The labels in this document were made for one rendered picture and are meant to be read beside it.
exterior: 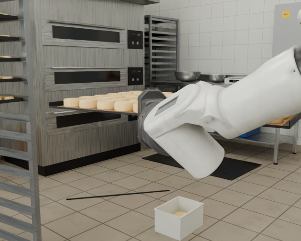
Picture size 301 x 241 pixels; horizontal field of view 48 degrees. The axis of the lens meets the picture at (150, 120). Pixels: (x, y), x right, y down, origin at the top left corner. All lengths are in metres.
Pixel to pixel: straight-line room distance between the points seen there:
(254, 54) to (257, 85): 4.52
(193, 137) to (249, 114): 0.10
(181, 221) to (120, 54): 2.36
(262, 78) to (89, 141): 3.49
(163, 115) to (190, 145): 0.06
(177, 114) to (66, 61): 3.18
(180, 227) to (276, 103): 1.92
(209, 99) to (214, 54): 4.79
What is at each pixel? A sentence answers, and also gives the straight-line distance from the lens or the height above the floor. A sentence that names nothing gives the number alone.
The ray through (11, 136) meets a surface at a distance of 1.78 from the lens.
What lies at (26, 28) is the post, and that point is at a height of 1.27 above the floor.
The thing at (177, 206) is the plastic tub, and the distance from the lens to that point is 2.59.
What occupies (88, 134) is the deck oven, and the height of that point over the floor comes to 0.36.
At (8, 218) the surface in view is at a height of 0.33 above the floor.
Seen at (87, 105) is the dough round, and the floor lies 1.01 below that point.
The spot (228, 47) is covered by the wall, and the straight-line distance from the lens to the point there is 5.12.
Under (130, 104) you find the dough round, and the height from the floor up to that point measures 1.02.
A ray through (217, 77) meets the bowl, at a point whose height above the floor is 0.95.
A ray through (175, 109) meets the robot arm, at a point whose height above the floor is 1.05.
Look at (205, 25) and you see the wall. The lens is 5.34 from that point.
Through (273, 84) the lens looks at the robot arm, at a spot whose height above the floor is 1.09.
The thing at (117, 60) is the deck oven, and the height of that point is 1.17.
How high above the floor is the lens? 1.11
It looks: 9 degrees down
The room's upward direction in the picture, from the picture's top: straight up
